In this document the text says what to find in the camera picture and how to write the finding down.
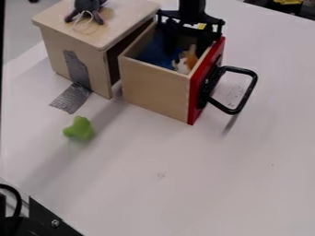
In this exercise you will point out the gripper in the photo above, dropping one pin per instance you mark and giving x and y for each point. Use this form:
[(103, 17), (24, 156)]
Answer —
[(189, 21)]

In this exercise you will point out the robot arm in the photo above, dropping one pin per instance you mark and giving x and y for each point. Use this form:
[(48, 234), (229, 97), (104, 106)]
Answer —
[(191, 6)]

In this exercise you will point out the drawer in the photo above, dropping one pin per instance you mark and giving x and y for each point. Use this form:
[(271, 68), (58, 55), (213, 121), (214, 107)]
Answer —
[(164, 89)]

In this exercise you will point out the orange and white plush toy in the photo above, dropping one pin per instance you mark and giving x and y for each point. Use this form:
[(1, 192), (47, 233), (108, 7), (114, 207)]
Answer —
[(185, 63)]

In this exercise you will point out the cabinet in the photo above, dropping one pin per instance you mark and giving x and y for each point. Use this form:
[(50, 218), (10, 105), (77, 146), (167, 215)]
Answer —
[(88, 46)]

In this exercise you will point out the green toy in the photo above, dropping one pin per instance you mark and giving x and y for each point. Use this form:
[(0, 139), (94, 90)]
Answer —
[(78, 129)]

